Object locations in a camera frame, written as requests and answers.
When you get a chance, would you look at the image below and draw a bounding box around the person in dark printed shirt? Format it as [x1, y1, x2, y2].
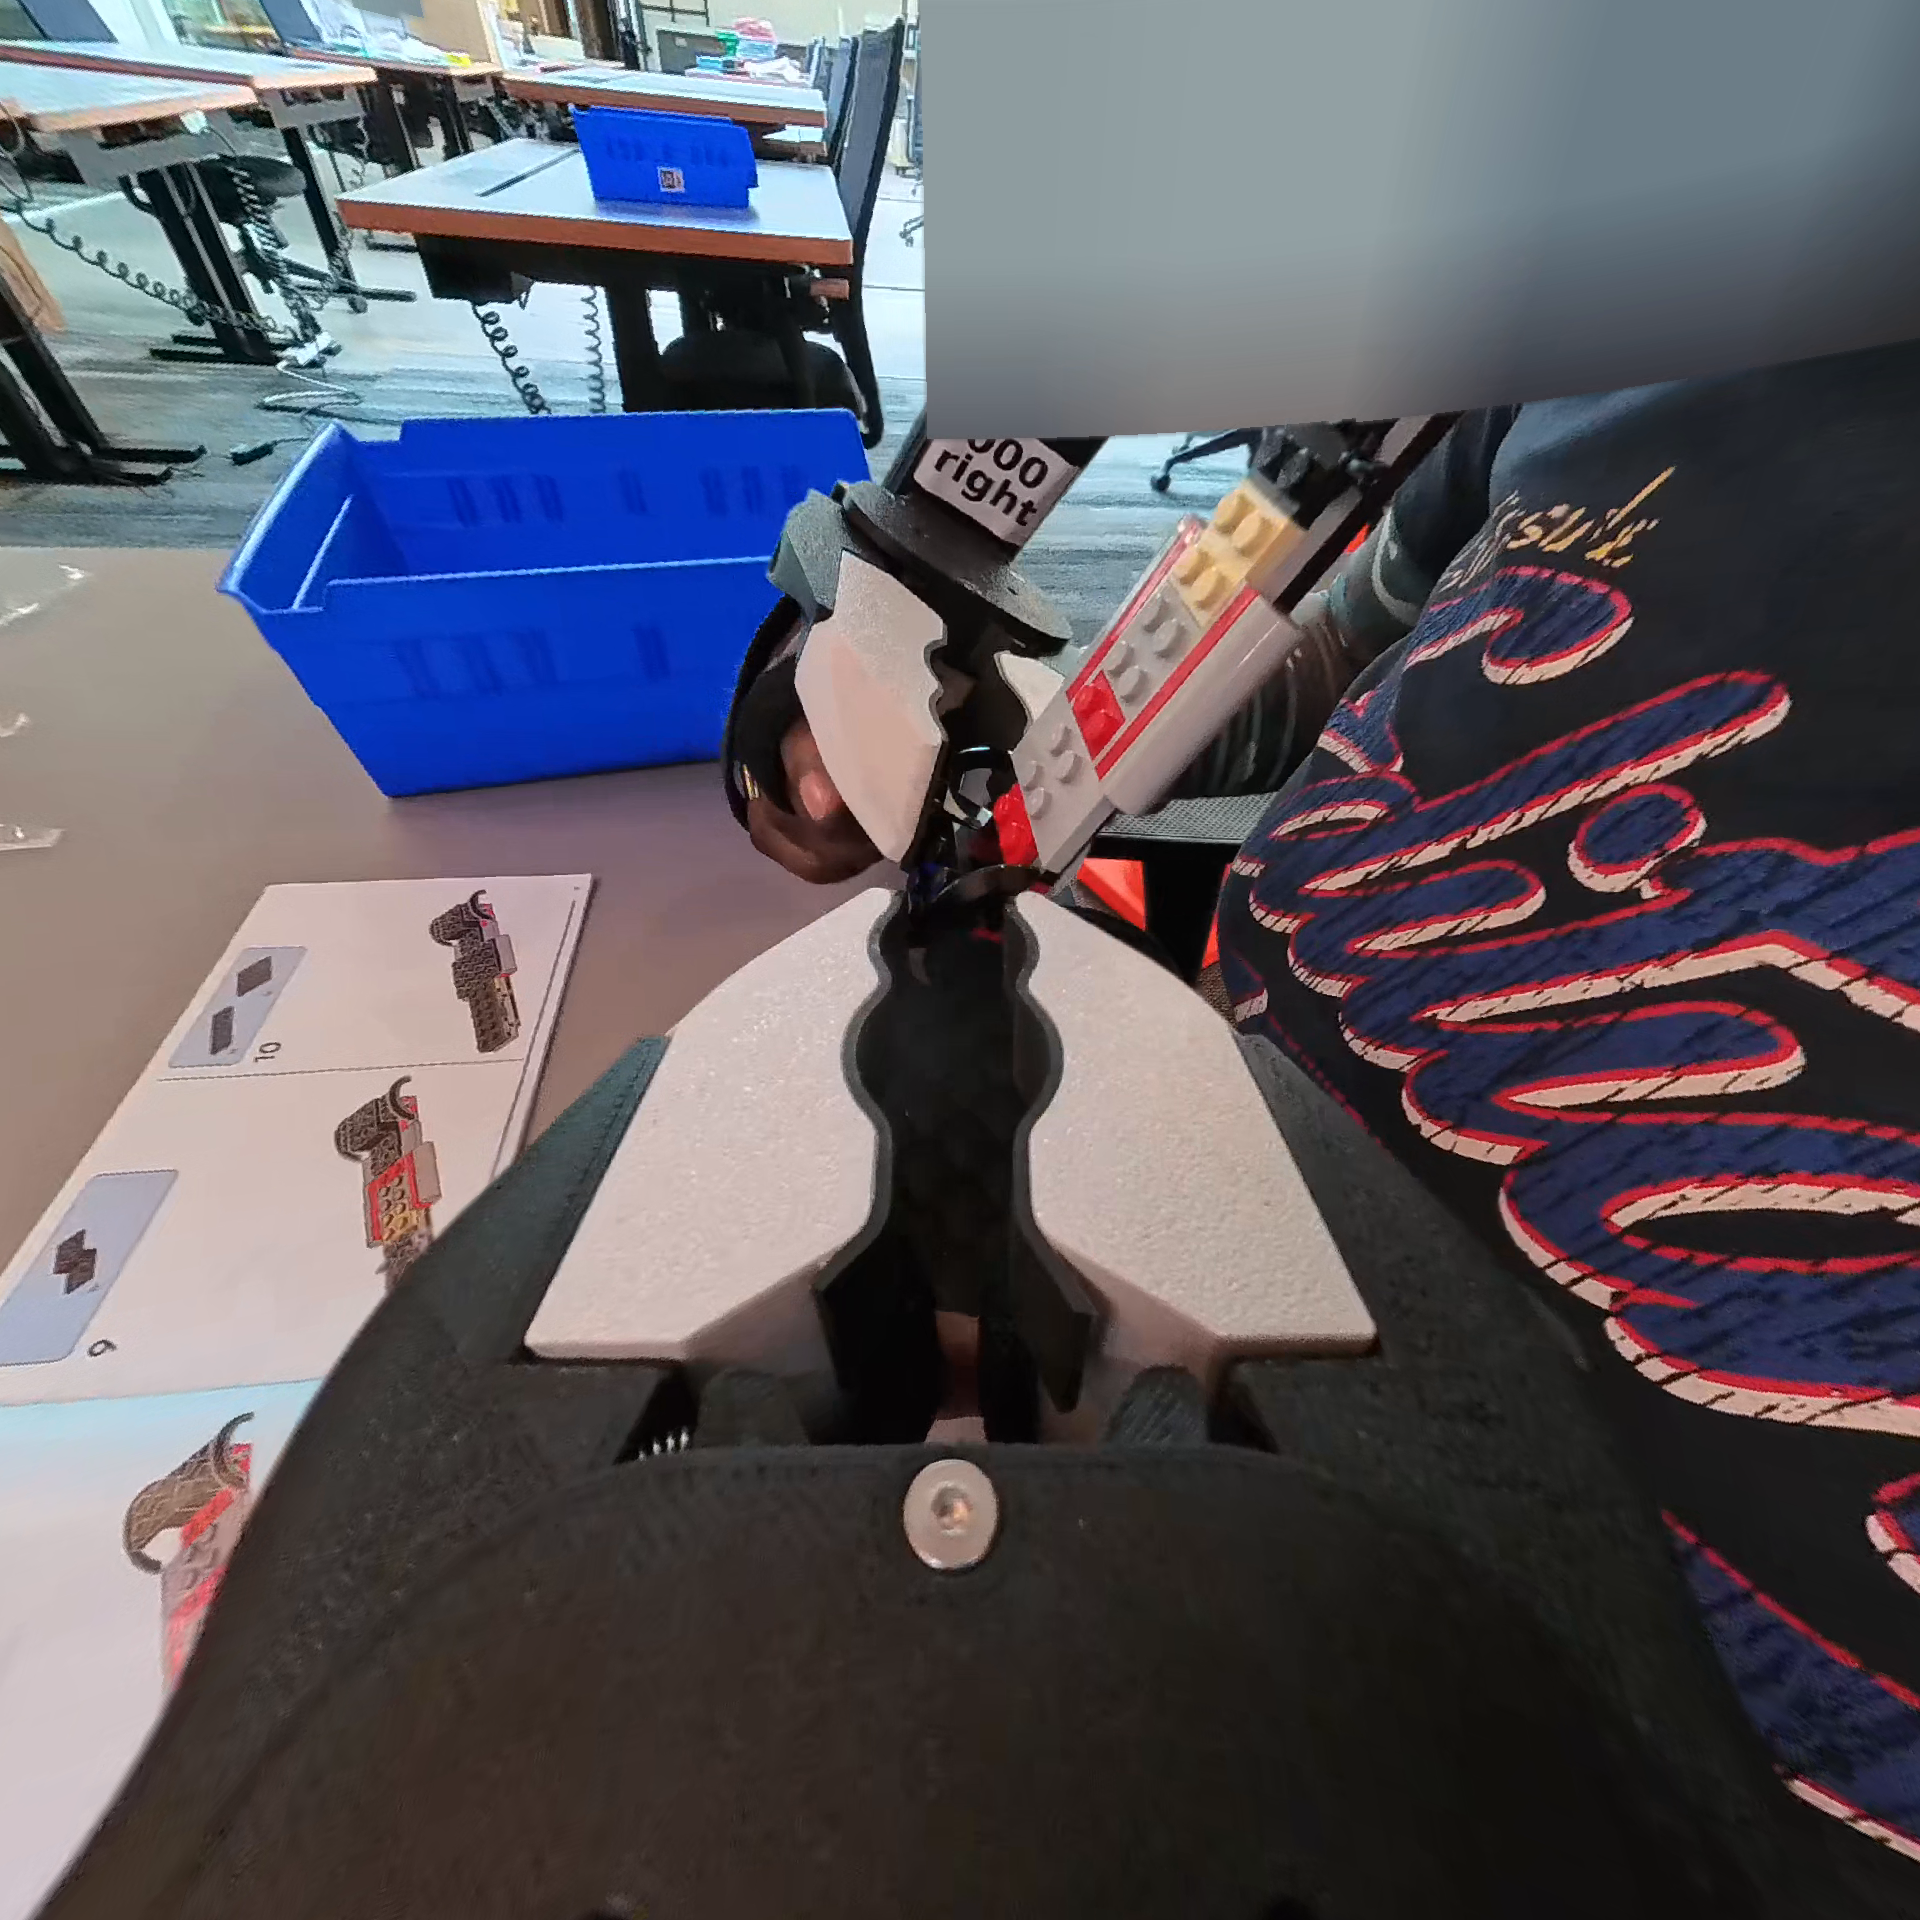
[1212, 346, 1920, 1920]

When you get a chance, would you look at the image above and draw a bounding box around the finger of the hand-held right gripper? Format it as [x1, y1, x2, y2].
[791, 550, 967, 871]
[983, 647, 1076, 776]

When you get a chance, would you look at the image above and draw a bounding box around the open lego instruction booklet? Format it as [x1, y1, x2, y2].
[0, 877, 597, 1920]

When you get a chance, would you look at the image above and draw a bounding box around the person's right hand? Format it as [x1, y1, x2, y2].
[742, 710, 888, 881]

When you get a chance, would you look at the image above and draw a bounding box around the red black lego model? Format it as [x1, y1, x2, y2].
[908, 411, 1464, 919]

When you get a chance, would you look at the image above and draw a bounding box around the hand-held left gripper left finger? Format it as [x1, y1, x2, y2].
[520, 887, 918, 1376]

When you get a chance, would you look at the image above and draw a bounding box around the brown edged office desk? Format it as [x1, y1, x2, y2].
[336, 136, 858, 419]
[502, 58, 825, 136]
[0, 38, 378, 367]

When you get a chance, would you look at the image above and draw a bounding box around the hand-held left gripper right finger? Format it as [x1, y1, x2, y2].
[990, 897, 1382, 1415]

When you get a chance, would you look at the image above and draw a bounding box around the black office chair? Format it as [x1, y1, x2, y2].
[809, 20, 918, 449]

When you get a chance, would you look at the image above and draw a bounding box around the black chair base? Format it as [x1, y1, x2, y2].
[1145, 430, 1271, 495]

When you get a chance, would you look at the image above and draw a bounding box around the large blue plastic bin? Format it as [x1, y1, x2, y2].
[220, 411, 877, 801]

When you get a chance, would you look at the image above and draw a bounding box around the small blue plastic bin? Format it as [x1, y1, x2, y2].
[570, 101, 760, 213]

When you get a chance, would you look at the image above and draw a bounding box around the black coiled cable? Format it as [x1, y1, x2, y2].
[471, 305, 553, 419]
[14, 189, 308, 346]

